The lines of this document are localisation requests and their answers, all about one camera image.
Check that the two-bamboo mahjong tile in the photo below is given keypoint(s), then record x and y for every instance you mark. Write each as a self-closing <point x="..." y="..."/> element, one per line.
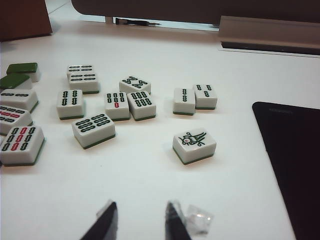
<point x="183" y="100"/>
<point x="18" y="98"/>

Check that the black screwdriver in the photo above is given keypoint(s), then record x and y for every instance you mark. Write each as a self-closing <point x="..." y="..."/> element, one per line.
<point x="135" y="22"/>

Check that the desk divider panel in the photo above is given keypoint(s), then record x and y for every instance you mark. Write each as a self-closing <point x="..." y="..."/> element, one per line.
<point x="150" y="7"/>

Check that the black cloth mat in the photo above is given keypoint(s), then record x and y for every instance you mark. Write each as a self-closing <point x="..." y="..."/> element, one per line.
<point x="292" y="150"/>

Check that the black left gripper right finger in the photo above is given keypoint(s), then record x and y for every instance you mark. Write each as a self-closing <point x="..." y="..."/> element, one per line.
<point x="175" y="225"/>

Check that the six-bamboo mahjong tile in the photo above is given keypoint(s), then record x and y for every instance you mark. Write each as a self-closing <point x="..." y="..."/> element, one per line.
<point x="92" y="130"/>
<point x="83" y="81"/>
<point x="141" y="105"/>
<point x="80" y="68"/>

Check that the bird one-bamboo mahjong tile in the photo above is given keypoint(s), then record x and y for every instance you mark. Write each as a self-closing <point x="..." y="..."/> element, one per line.
<point x="193" y="146"/>

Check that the nine-bamboo mahjong tile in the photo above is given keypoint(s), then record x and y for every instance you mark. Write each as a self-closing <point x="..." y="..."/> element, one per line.
<point x="13" y="117"/>
<point x="21" y="145"/>

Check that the eight-bamboo mahjong tile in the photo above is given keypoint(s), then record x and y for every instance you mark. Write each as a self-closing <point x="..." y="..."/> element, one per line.
<point x="133" y="83"/>

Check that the brown box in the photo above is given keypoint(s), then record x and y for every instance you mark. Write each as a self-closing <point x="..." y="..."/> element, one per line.
<point x="22" y="17"/>

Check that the three-bamboo mahjong tile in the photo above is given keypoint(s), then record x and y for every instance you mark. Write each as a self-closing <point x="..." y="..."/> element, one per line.
<point x="205" y="95"/>

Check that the seven-bamboo mahjong tile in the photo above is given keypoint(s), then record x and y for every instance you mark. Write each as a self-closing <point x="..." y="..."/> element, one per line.
<point x="117" y="105"/>

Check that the four-bamboo mahjong tile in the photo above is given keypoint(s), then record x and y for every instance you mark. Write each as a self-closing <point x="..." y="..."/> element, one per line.
<point x="70" y="102"/>

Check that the face-down green mahjong tile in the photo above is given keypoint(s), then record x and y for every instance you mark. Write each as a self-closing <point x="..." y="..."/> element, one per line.
<point x="22" y="68"/>
<point x="13" y="80"/>

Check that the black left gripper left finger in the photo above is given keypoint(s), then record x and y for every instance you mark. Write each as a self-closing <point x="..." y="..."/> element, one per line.
<point x="106" y="227"/>

